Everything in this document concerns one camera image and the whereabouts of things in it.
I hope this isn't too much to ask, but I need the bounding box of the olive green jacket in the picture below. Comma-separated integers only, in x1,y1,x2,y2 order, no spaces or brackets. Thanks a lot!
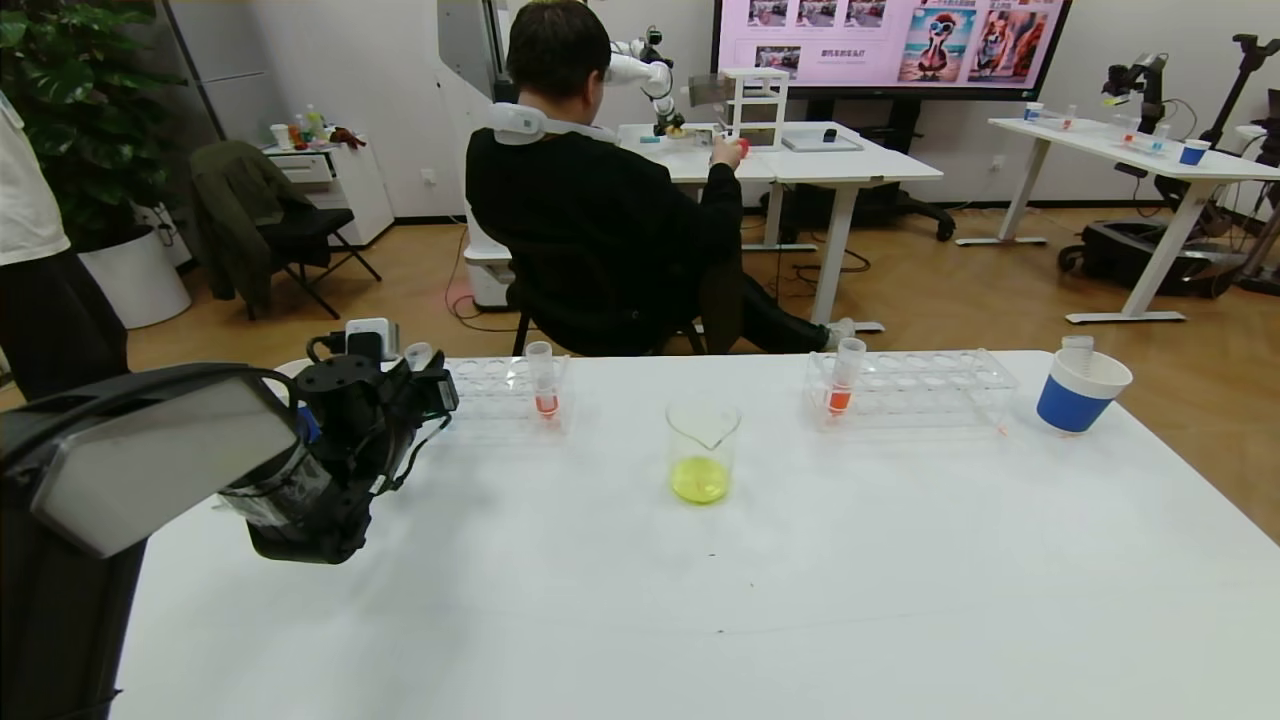
188,140,331,319

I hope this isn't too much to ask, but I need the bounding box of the clear glass beaker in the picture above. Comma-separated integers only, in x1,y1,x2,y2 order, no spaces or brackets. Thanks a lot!
666,400,743,506

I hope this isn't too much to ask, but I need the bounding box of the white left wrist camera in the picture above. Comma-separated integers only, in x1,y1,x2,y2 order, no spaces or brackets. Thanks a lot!
345,318,399,363

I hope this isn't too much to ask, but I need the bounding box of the small white shelf rack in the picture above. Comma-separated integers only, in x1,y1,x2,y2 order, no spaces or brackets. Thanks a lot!
720,68,789,151

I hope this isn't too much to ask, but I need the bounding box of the test tube with red pigment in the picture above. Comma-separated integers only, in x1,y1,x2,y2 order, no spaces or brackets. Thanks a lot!
826,338,867,417
526,341,560,419

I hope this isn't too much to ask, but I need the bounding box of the black tripod stand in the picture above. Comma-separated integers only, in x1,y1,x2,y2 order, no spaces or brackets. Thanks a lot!
1200,35,1280,151

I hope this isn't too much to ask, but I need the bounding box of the large wall display screen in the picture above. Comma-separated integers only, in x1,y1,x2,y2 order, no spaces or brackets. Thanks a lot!
712,0,1073,102

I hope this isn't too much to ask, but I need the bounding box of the black office chair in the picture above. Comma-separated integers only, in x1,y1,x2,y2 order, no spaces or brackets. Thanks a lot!
505,232,746,358

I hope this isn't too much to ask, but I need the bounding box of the large green potted plant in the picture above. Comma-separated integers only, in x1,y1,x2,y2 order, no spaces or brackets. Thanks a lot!
0,0,189,251

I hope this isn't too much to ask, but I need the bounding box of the white standing desk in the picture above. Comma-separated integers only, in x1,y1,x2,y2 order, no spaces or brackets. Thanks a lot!
617,121,944,333

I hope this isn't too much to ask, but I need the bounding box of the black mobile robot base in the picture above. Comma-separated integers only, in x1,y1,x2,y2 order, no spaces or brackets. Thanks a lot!
1057,220,1246,301

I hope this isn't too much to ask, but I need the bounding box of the black display stand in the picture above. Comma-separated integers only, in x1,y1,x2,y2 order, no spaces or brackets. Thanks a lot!
775,98,956,244

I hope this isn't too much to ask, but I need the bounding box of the long white table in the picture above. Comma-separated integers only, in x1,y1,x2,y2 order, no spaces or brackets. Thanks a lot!
988,118,1280,326

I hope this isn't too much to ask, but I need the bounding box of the person in black sweater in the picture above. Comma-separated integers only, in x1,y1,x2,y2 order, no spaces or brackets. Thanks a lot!
465,0,856,358

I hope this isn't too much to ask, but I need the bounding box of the white neck-worn headset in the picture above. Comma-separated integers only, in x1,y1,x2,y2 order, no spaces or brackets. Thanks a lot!
483,103,616,148

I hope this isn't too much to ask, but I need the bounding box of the grey tablet with black puck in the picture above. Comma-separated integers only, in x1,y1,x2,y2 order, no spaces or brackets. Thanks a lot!
781,130,864,154

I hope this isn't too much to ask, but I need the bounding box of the white plant pot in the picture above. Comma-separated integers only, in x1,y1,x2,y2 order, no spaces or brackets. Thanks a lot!
78,225,192,330

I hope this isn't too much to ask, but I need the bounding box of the white drawer cabinet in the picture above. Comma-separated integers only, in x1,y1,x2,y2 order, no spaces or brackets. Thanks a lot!
262,138,396,248

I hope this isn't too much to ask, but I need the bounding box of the black folding chair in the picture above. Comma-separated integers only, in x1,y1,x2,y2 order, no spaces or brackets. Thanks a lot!
250,205,383,321

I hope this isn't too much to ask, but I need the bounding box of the person in white t-shirt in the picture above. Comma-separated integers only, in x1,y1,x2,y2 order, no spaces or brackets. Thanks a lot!
0,90,131,401

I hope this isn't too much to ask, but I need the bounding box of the clear acrylic test tube rack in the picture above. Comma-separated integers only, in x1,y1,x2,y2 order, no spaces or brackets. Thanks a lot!
440,355,573,438
803,348,1020,433

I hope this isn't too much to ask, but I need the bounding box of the white robot body column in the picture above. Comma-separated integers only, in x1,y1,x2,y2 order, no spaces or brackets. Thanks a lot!
437,0,516,309

